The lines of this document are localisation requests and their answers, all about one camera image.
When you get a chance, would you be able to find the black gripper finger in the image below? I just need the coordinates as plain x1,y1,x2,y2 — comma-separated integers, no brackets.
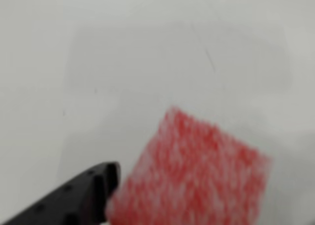
0,161,122,225

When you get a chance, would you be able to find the red foam cube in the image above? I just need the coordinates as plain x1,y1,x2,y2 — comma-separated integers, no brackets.
104,104,274,225

